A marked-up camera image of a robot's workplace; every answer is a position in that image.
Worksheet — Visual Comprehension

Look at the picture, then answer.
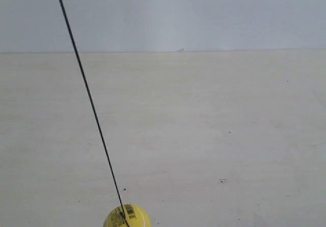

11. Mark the yellow tennis ball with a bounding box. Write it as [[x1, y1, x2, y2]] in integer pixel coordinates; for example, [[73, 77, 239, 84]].
[[103, 204, 152, 227]]

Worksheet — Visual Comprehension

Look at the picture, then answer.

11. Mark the black hanging string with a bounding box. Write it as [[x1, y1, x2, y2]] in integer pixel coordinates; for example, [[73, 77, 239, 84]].
[[53, 0, 130, 227]]

